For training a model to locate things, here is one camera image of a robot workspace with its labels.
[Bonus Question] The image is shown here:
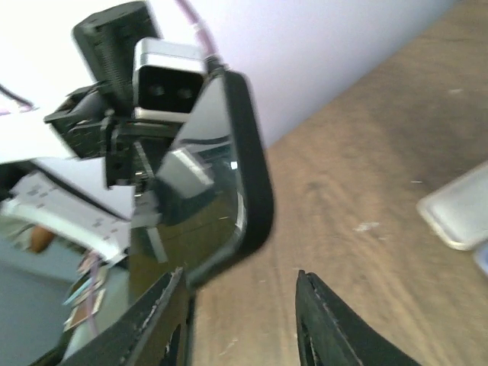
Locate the lilac phone case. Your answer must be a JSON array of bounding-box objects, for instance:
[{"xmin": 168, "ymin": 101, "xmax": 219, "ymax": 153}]
[{"xmin": 474, "ymin": 243, "xmax": 488, "ymax": 277}]

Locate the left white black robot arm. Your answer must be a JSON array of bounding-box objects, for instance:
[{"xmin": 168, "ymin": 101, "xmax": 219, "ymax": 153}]
[{"xmin": 43, "ymin": 1, "xmax": 180, "ymax": 195}]

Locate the black phone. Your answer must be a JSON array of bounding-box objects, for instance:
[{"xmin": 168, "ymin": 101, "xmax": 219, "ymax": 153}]
[{"xmin": 128, "ymin": 69, "xmax": 274, "ymax": 300}]

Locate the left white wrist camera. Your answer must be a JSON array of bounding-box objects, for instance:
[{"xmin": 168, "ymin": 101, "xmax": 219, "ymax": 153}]
[{"xmin": 133, "ymin": 37, "xmax": 207, "ymax": 123}]

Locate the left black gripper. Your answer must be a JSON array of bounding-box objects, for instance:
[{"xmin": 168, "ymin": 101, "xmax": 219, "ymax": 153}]
[{"xmin": 101, "ymin": 110, "xmax": 179, "ymax": 197}]

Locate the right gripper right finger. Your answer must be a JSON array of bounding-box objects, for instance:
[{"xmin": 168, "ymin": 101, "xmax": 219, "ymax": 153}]
[{"xmin": 295, "ymin": 270, "xmax": 418, "ymax": 366}]

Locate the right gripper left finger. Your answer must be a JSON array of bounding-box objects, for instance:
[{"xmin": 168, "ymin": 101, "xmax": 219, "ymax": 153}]
[{"xmin": 61, "ymin": 268, "xmax": 190, "ymax": 366}]

